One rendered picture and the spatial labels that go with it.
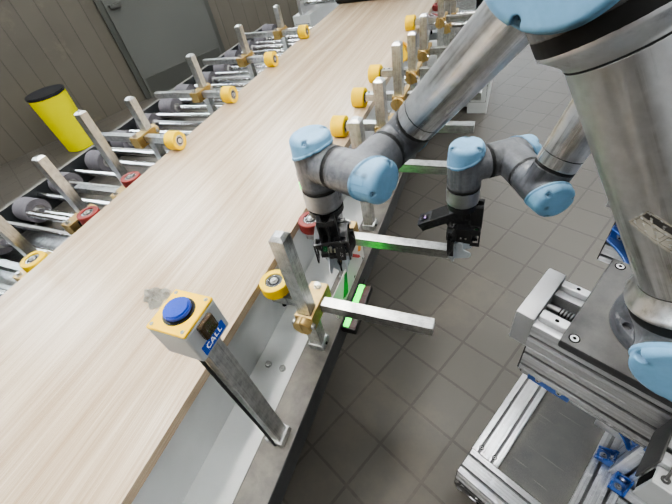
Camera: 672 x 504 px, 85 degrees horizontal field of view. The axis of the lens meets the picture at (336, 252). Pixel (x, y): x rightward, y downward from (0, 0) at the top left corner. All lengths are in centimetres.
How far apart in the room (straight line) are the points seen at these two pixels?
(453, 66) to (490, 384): 145
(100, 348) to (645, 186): 108
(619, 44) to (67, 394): 110
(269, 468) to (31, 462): 48
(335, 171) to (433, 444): 130
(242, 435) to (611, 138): 102
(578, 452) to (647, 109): 130
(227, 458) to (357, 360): 89
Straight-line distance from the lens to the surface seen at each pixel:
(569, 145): 77
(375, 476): 165
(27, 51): 556
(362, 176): 57
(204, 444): 112
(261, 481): 99
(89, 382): 106
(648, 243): 43
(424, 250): 105
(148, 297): 113
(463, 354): 184
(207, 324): 56
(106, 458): 94
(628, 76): 36
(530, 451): 150
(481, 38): 53
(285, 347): 120
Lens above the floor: 161
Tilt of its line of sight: 45 degrees down
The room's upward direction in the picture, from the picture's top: 14 degrees counter-clockwise
